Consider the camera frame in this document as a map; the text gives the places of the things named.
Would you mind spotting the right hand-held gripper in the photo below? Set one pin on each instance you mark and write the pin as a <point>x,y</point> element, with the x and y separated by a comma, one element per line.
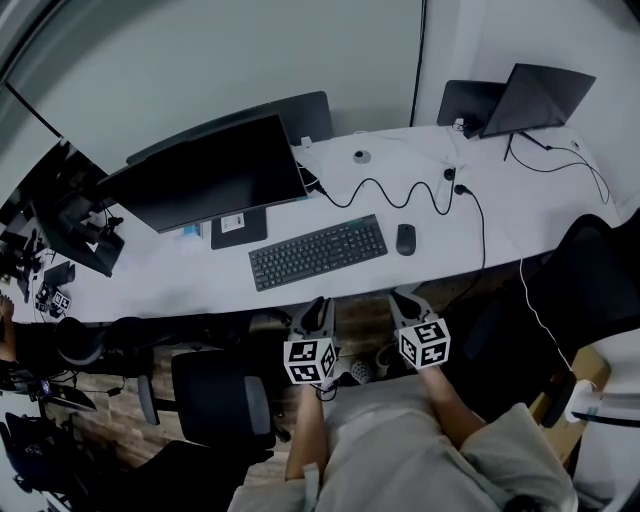
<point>425,345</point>

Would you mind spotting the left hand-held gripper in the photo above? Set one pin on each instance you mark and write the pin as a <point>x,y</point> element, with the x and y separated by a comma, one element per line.
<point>310,360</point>

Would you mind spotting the black keyboard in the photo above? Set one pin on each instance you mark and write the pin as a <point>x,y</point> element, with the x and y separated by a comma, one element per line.
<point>320,252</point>

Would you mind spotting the black mouse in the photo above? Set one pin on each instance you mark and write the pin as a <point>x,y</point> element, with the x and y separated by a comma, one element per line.
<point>406,240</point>

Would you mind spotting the person's left forearm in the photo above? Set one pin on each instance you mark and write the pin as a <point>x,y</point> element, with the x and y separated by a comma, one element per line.
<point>307,430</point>

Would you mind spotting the person's right forearm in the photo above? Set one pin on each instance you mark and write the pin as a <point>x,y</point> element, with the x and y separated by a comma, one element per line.
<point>452,405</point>

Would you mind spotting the person's white clog shoe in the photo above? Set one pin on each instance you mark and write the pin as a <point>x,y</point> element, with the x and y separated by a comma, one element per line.
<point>361,372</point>
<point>384,360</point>

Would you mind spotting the white card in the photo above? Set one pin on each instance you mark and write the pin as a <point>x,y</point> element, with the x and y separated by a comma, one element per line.
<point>232,222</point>

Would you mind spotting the white power strip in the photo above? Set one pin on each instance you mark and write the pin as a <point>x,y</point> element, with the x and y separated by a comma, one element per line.
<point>442,185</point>

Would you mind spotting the black office chair grey armrests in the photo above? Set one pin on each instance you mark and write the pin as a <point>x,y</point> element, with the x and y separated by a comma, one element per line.
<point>210,395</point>

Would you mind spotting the person's light grey shirt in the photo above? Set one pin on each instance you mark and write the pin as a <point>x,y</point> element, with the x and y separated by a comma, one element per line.
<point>400,450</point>

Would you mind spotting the small blue box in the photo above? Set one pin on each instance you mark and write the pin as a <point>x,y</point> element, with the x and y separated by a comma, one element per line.
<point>192,231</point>

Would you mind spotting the grey round desk grommet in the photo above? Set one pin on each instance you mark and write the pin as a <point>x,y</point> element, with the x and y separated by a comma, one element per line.
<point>362,156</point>

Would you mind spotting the large black monitor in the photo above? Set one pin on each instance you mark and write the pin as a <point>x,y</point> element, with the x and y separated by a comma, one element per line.
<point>210,170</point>

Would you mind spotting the small black box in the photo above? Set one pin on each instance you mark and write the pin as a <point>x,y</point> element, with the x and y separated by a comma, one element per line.
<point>471,132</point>

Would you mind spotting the brown cardboard box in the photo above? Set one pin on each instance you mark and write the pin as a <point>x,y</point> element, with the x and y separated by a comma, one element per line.
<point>595,365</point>

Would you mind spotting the white plastic device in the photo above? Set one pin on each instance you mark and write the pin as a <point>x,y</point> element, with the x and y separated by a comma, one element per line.
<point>582,400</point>

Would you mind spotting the black rear monitor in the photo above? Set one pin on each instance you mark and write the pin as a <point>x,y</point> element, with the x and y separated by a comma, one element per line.
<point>310,115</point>

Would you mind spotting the black monitor on heavy stand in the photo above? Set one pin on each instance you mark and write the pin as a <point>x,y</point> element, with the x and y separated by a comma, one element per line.
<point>75,235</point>

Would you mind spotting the idle hand-held gripper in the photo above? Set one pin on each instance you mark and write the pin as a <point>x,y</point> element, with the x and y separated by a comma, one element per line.
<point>57,300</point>

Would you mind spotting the small glowing screen device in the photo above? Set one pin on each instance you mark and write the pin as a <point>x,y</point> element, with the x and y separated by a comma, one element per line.
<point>45,387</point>

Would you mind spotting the grey roller blind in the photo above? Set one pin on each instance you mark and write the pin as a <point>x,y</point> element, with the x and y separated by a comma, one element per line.
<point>225,55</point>

